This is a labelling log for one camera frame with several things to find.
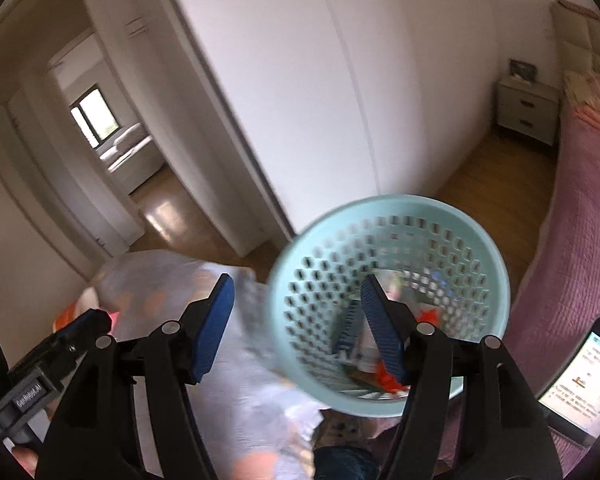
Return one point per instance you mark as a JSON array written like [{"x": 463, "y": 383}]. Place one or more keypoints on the white room door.
[{"x": 70, "y": 175}]

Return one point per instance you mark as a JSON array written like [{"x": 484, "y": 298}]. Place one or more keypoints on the white wall switch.
[{"x": 135, "y": 26}]

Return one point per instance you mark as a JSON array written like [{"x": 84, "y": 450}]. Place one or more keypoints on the person's left hand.
[{"x": 26, "y": 460}]

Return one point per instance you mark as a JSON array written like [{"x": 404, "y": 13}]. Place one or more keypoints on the dark blue pants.
[{"x": 345, "y": 465}]

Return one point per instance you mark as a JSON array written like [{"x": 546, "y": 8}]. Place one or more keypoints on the small picture frame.
[{"x": 523, "y": 71}]

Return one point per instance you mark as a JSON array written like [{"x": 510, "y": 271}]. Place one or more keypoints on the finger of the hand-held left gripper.
[{"x": 87, "y": 330}]

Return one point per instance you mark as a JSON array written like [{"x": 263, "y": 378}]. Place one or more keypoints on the grey nightstand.
[{"x": 527, "y": 110}]

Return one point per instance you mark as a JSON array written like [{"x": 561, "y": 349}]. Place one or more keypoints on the beige padded headboard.
[{"x": 577, "y": 35}]

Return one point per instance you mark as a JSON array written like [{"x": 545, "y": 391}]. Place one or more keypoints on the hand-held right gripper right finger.
[{"x": 382, "y": 330}]

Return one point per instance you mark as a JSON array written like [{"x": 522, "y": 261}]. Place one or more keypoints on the red plastic bag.
[{"x": 389, "y": 381}]

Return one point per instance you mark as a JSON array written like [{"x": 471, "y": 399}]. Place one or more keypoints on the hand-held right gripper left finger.
[{"x": 212, "y": 335}]

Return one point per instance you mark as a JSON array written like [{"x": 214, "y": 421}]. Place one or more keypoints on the light blue plastic basket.
[{"x": 330, "y": 220}]

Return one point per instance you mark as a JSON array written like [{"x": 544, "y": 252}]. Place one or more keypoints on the dark framed window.
[{"x": 92, "y": 117}]

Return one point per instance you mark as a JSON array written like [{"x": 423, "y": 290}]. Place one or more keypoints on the white wardrobe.
[{"x": 305, "y": 85}]

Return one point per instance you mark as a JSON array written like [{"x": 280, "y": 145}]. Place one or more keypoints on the bed with pink cover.
[{"x": 570, "y": 240}]

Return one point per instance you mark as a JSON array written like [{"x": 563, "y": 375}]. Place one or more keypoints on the black tablet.
[{"x": 585, "y": 380}]

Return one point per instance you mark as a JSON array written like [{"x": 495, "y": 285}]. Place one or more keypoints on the white sofa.
[{"x": 130, "y": 152}]

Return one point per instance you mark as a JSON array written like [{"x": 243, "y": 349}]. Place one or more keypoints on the folded pink blankets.
[{"x": 592, "y": 97}]

